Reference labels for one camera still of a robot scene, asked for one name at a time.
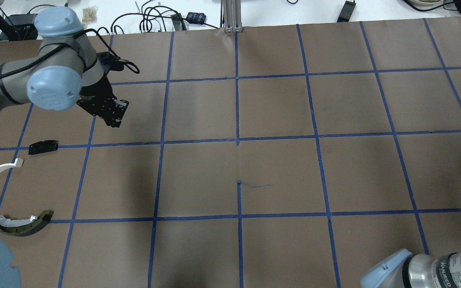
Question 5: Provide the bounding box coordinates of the loose blue thread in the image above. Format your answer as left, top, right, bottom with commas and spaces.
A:
238, 181, 271, 188

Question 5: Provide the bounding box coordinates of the black power adapter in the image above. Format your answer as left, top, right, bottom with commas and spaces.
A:
337, 0, 356, 22

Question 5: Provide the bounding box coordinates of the small black plastic part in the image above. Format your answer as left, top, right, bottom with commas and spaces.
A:
28, 139, 59, 155

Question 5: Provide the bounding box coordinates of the aluminium frame post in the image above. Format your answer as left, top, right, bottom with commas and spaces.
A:
220, 0, 243, 33

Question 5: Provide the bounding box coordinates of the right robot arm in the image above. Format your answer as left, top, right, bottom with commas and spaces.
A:
360, 249, 461, 288

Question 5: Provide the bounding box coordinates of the black cable bundle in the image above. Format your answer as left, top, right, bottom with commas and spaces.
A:
110, 0, 219, 34

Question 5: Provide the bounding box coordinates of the dark green brake shoe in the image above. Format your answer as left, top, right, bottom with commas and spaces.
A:
0, 210, 54, 237

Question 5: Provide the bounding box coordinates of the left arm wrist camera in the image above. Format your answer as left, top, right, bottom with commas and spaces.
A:
96, 52, 124, 76

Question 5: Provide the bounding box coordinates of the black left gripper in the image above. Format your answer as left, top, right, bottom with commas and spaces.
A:
76, 78, 129, 128

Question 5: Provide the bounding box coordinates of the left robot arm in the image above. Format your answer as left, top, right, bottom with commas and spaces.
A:
0, 6, 140, 288

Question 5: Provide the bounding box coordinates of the blue checkered small box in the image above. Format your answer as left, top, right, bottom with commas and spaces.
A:
185, 12, 207, 25

